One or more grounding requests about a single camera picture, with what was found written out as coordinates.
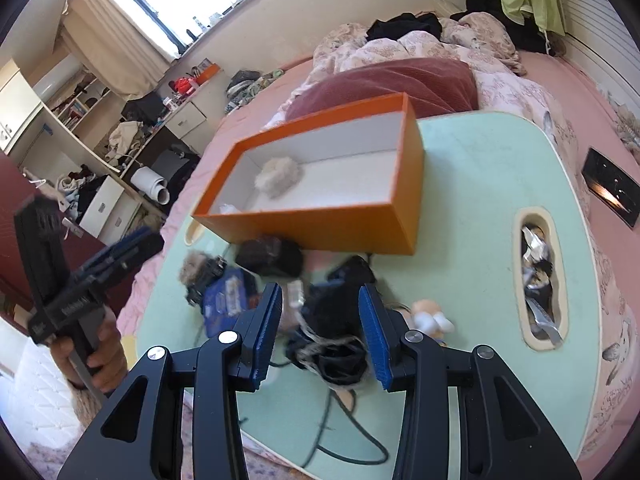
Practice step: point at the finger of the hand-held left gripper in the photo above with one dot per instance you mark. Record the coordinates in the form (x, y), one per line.
(142, 242)
(107, 272)

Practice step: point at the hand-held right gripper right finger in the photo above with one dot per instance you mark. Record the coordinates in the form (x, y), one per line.
(375, 340)

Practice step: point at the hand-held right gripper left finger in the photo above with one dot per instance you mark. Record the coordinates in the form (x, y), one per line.
(267, 330)

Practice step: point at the orange cardboard box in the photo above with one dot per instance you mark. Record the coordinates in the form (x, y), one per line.
(310, 225)

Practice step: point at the green cartoon print desktop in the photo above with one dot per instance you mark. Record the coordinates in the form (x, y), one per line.
(475, 160)

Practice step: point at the person's left hand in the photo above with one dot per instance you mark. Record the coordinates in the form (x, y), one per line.
(107, 355)

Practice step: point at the blue printed packet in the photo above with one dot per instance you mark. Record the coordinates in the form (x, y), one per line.
(227, 302)

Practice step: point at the white drawer cabinet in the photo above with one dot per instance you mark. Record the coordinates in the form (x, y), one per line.
(107, 205)

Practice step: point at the brown fur pompom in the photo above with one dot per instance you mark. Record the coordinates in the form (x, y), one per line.
(194, 267)

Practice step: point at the white paper roll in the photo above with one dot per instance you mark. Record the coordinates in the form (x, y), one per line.
(152, 185)

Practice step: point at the small plush doll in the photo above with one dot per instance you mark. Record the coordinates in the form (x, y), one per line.
(430, 317)

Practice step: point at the black fuzzy pouch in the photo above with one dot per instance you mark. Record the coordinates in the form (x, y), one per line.
(270, 255)

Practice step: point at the dark red wooden door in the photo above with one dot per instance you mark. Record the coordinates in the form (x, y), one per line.
(15, 185)

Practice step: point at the white plush ball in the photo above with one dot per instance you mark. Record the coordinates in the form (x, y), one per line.
(227, 207)

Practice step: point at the pile of beige clothes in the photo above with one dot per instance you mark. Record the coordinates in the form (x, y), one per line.
(125, 137)

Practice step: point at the white quilted mat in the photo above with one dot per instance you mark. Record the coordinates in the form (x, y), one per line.
(30, 385)

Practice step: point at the white desk drawers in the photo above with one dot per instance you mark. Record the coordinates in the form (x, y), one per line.
(187, 117)

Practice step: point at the black monitor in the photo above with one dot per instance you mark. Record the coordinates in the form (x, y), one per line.
(145, 107)

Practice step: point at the beige plush ball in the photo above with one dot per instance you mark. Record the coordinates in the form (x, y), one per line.
(277, 175)

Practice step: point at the red bag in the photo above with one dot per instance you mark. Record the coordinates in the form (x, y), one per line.
(182, 84)

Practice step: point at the crumpled foil wrappers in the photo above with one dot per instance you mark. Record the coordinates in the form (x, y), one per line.
(537, 280)

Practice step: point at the small orange storage box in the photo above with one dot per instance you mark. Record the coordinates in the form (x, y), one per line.
(207, 74)

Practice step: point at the folded clothes pile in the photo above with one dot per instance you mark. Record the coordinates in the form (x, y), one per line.
(245, 85)

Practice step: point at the beige curtain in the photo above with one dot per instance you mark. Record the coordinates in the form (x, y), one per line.
(110, 45)

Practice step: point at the dark pink pillow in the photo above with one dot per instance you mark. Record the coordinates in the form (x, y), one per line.
(390, 85)

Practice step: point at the black tablet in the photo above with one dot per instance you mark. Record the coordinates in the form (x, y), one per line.
(610, 192)

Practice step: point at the pink bed sheet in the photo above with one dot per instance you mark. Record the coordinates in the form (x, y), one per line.
(560, 90)

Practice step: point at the pink floral blanket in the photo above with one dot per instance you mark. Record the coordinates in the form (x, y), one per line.
(480, 35)

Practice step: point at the white radiator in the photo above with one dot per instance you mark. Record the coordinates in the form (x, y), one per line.
(590, 20)

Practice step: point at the white wall shelf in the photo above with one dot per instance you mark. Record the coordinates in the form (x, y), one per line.
(75, 105)

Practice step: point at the white wall cabinet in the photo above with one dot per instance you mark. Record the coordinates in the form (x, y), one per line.
(15, 100)

